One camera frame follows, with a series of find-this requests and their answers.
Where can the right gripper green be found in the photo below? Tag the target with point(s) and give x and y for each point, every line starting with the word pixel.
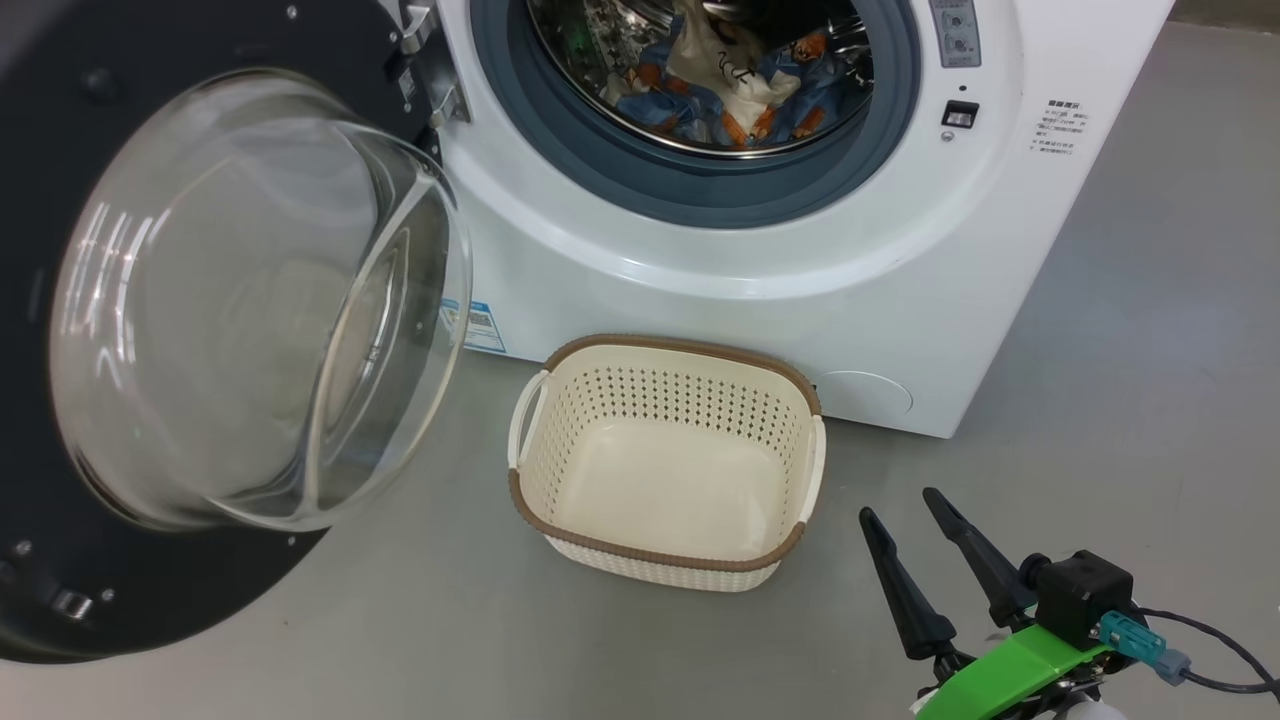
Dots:
pixel 1010 670

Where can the cream printed garment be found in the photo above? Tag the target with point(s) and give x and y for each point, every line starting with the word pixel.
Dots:
pixel 730 70

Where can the black glass washing machine door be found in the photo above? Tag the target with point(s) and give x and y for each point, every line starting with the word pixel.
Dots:
pixel 60 100

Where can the cream basket brown rim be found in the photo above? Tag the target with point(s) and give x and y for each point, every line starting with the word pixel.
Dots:
pixel 680 400

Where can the white front-load washing machine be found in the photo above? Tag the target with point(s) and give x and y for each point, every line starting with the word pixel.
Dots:
pixel 900 250

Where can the black door latch socket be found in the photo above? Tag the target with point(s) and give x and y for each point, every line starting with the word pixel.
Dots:
pixel 960 114

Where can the metal door hinge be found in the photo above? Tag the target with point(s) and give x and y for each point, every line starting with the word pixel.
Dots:
pixel 430 60

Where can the round white filter cover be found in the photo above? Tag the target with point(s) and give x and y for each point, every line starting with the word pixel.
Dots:
pixel 865 395

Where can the small printed text label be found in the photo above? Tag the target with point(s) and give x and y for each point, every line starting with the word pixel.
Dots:
pixel 1062 128

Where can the blue white energy label sticker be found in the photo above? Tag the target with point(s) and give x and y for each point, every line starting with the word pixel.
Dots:
pixel 480 325

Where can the grey washer control panel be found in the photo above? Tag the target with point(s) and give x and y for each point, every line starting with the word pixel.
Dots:
pixel 955 30

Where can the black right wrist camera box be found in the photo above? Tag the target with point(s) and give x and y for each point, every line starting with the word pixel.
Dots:
pixel 1085 595

